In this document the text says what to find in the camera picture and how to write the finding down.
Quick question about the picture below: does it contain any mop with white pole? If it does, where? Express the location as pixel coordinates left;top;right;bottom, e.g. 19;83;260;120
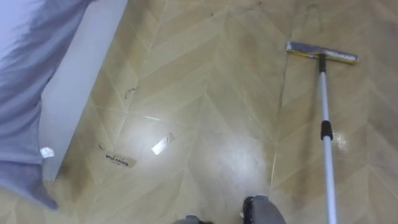
285;40;359;224

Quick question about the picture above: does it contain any white floor tape strip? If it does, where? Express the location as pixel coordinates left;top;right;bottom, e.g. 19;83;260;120
150;133;175;156

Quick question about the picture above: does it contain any floor tape label with writing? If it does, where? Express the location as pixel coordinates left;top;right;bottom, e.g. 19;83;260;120
103;151;137;169

